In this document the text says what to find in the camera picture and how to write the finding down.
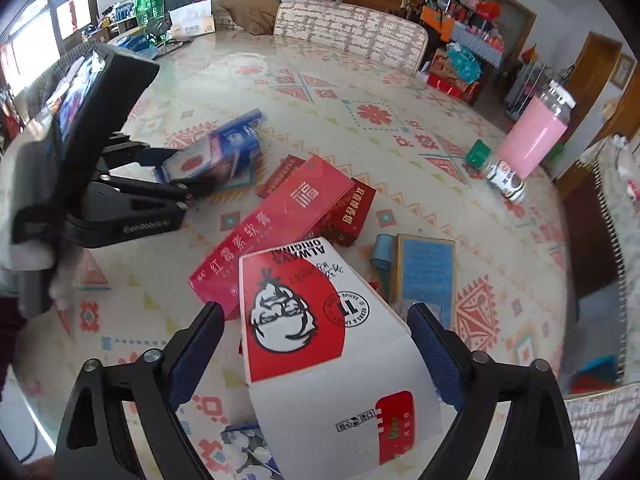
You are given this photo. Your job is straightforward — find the blue white small box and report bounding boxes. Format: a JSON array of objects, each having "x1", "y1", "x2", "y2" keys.
[{"x1": 155, "y1": 108, "x2": 262, "y2": 184}]

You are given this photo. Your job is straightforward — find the white red KFC box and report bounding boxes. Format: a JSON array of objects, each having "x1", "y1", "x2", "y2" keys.
[{"x1": 239, "y1": 237, "x2": 442, "y2": 479}]

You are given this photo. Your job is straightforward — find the patterned chair near basket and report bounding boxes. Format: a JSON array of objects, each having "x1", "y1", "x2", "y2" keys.
[{"x1": 565, "y1": 382, "x2": 639, "y2": 479}]

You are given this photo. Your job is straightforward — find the tissue box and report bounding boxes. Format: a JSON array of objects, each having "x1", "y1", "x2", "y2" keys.
[{"x1": 169, "y1": 0, "x2": 215, "y2": 38}]

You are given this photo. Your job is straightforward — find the green plastic soda bottle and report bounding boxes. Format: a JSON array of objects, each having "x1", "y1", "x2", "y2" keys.
[{"x1": 134, "y1": 0, "x2": 166, "y2": 44}]

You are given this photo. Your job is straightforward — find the long red carton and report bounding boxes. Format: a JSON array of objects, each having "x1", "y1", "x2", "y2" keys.
[{"x1": 189, "y1": 155, "x2": 354, "y2": 318}]

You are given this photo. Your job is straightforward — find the light blue tape roll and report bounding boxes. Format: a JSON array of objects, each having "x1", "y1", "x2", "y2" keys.
[{"x1": 370, "y1": 234, "x2": 396, "y2": 286}]

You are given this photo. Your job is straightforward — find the dark red small box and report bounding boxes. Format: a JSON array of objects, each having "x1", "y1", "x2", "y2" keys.
[{"x1": 257, "y1": 155, "x2": 376, "y2": 247}]

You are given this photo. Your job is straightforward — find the green capped small jar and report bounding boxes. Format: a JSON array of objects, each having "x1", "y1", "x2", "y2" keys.
[{"x1": 465, "y1": 140, "x2": 525, "y2": 203}]

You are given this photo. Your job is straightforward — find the leaf pattern counter cloth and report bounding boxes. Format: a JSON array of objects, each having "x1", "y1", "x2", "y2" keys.
[{"x1": 579, "y1": 134, "x2": 639, "y2": 384}]

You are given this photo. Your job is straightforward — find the pink thermos bottle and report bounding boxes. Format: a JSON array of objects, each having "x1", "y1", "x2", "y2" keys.
[{"x1": 497, "y1": 79, "x2": 576, "y2": 179}]

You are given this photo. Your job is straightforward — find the patterned chair far side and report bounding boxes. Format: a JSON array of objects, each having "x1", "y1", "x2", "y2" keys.
[{"x1": 273, "y1": 0, "x2": 428, "y2": 76}]

